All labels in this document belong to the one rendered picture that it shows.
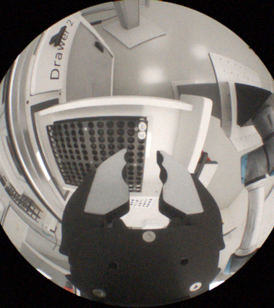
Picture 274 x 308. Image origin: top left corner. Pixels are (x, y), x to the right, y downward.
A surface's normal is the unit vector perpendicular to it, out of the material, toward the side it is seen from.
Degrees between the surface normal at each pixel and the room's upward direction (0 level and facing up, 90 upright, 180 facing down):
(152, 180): 0
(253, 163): 79
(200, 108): 90
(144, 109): 0
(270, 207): 90
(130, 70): 0
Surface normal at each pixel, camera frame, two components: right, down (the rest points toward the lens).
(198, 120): -1.00, -0.04
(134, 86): 0.00, 0.51
